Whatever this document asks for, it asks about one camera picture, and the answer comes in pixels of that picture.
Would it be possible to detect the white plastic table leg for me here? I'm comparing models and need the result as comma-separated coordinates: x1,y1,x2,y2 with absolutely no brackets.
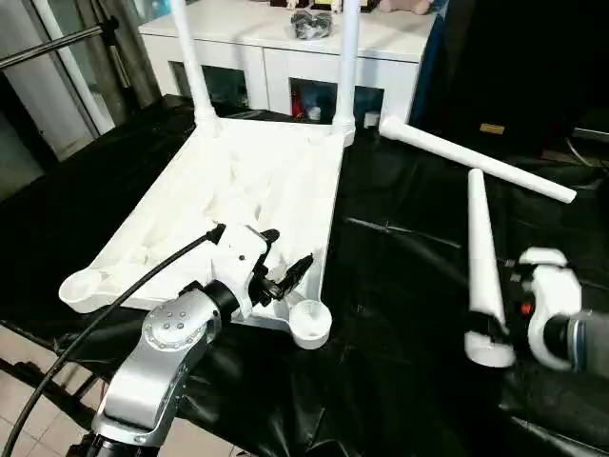
330,0,363,146
378,114,579,206
462,167,518,370
168,0,223,136

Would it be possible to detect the white plastic table top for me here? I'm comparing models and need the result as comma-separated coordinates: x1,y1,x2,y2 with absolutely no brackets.
57,112,346,349

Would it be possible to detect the black flat device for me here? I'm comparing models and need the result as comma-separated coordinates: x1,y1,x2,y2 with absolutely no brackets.
569,122,609,146

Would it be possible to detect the white cabinet with glass doors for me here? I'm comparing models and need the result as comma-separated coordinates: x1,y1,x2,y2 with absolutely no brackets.
138,0,444,127

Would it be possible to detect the grey bundle on cabinet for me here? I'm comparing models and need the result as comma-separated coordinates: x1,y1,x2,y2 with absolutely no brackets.
289,9,335,42

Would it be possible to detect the grey curtain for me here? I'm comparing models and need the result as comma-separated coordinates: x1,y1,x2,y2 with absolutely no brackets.
52,0,165,120

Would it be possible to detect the black tripod stand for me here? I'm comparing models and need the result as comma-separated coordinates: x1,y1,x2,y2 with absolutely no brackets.
0,324,110,434

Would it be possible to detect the black tall cabinet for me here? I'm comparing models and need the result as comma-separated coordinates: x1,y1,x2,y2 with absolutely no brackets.
419,0,609,153

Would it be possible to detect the grey metal pole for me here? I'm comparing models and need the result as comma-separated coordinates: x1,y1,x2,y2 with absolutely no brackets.
0,13,123,73

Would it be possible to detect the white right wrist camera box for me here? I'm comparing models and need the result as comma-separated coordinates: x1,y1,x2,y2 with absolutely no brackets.
514,247,584,373

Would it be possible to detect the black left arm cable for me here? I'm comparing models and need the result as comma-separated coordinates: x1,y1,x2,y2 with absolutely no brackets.
0,228,226,457

